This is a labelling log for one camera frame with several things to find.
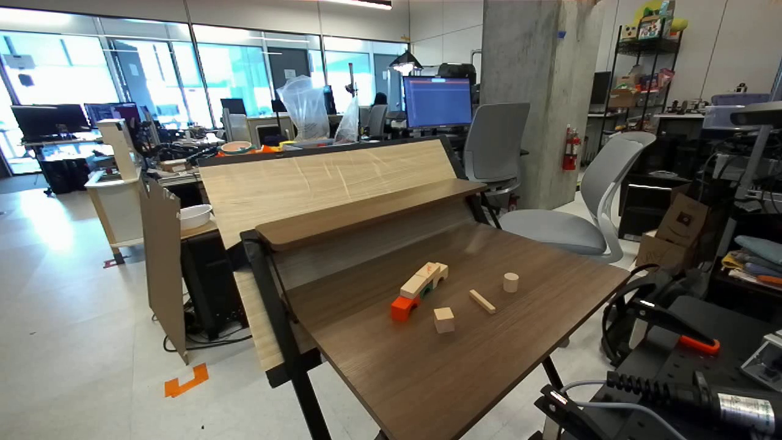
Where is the natural wooden cube block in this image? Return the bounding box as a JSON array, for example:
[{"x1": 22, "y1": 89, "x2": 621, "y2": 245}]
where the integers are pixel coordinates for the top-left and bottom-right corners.
[{"x1": 430, "y1": 305, "x2": 459, "y2": 337}]

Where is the long natural wooden block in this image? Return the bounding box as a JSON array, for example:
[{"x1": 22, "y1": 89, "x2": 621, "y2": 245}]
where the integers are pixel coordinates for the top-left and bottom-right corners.
[{"x1": 398, "y1": 260, "x2": 448, "y2": 300}]

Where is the natural wooden arch block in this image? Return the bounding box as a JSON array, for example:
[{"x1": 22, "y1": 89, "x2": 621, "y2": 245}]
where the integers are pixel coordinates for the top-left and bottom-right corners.
[{"x1": 428, "y1": 261, "x2": 452, "y2": 293}]

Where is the thin natural wooden stick block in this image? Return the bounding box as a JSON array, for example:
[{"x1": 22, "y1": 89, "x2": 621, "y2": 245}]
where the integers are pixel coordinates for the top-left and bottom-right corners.
[{"x1": 468, "y1": 288, "x2": 500, "y2": 317}]

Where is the light wooden panel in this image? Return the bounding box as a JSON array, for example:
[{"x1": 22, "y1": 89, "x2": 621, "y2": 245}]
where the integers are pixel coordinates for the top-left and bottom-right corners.
[{"x1": 253, "y1": 177, "x2": 489, "y2": 254}]

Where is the monitor with blue screen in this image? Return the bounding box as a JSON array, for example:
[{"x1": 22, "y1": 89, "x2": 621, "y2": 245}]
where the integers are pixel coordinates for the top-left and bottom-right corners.
[{"x1": 404, "y1": 73, "x2": 478, "y2": 135}]

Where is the grey high-back office chair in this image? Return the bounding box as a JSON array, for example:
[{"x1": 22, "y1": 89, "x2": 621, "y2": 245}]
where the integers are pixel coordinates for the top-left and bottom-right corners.
[{"x1": 462, "y1": 101, "x2": 534, "y2": 218}]

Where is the clear plastic bag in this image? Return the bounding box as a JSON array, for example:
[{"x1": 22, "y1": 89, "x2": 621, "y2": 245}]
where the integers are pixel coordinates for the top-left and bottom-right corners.
[{"x1": 277, "y1": 73, "x2": 334, "y2": 144}]

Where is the red fire extinguisher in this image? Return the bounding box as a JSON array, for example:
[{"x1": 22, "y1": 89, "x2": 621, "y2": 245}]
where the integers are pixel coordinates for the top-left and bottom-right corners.
[{"x1": 560, "y1": 125, "x2": 585, "y2": 177}]

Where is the grey concrete pillar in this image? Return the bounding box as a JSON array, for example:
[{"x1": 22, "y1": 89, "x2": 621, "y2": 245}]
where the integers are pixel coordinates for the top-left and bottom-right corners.
[{"x1": 480, "y1": 0, "x2": 606, "y2": 211}]

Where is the leaning brown wooden board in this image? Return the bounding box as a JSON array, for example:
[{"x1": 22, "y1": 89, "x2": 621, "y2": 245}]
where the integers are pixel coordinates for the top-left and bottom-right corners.
[{"x1": 138, "y1": 179, "x2": 191, "y2": 362}]

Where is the black storage rack with items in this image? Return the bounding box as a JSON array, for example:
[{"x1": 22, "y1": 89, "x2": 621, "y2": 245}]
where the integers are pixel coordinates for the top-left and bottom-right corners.
[{"x1": 601, "y1": 20, "x2": 688, "y2": 137}]

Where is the brown cardboard box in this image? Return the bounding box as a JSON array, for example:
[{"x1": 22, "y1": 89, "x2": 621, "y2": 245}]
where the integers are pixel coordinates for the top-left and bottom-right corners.
[{"x1": 656, "y1": 191, "x2": 716, "y2": 252}]

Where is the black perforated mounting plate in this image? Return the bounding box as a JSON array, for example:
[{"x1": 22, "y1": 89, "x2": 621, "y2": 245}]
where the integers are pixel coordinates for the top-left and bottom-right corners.
[{"x1": 589, "y1": 290, "x2": 782, "y2": 440}]

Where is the dark computer monitor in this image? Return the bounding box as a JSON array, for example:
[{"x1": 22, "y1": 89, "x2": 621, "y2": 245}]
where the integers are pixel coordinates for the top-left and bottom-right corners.
[{"x1": 9, "y1": 102, "x2": 93, "y2": 144}]

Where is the black metal desk frame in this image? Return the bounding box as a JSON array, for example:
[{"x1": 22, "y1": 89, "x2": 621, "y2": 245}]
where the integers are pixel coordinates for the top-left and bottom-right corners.
[{"x1": 241, "y1": 181, "x2": 572, "y2": 440}]

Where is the white-frame grey office chair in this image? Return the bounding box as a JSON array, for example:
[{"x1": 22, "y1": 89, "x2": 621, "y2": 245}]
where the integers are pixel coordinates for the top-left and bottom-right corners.
[{"x1": 497, "y1": 130, "x2": 660, "y2": 265}]

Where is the black looped cable bundle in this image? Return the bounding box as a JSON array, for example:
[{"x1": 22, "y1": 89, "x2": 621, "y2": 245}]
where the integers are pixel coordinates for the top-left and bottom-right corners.
[{"x1": 600, "y1": 265, "x2": 681, "y2": 370}]

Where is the white pedestal cabinet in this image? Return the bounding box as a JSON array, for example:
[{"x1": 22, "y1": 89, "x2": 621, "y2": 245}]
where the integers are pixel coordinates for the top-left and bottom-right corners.
[{"x1": 83, "y1": 174, "x2": 150, "y2": 254}]

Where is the grey coiled cable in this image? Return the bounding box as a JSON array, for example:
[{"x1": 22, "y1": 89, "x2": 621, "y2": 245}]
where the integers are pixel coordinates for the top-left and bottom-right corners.
[{"x1": 560, "y1": 377, "x2": 695, "y2": 440}]

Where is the metal corner bracket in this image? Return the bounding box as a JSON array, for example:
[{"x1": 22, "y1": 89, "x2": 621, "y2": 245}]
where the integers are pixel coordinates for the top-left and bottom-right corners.
[{"x1": 739, "y1": 327, "x2": 782, "y2": 395}]

